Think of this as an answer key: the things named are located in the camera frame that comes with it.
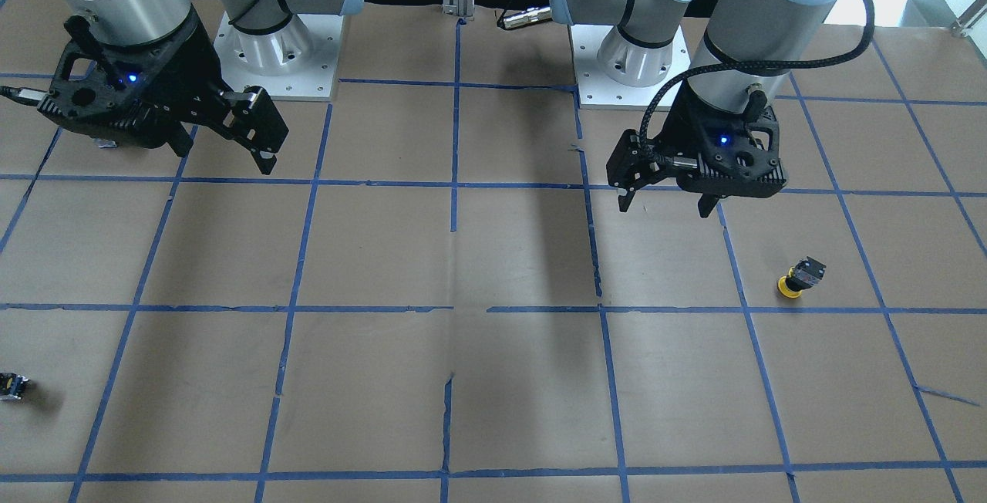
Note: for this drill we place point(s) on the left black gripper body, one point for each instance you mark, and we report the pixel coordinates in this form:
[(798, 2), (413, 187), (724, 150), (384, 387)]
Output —
[(683, 126)]

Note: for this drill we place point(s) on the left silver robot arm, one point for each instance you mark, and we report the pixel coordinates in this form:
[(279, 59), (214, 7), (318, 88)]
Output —
[(746, 44)]

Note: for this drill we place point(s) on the push button at table edge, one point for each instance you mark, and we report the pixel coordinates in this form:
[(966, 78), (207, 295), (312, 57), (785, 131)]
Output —
[(13, 386)]

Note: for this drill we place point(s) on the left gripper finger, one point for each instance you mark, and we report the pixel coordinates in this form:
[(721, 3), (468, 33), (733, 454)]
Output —
[(628, 189), (708, 203)]

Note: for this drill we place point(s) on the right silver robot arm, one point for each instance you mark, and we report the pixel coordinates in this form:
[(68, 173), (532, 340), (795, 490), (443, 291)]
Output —
[(126, 23)]

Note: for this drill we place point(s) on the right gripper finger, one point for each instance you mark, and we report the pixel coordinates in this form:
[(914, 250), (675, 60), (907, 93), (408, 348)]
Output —
[(178, 139), (255, 123)]

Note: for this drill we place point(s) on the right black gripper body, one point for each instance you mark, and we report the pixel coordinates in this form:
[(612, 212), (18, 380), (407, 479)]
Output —
[(187, 79)]

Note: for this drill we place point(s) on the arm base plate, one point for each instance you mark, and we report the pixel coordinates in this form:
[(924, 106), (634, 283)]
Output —
[(615, 75), (298, 63)]

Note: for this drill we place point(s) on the yellow push button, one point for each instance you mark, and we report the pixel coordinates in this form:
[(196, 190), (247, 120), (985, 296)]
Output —
[(804, 275)]

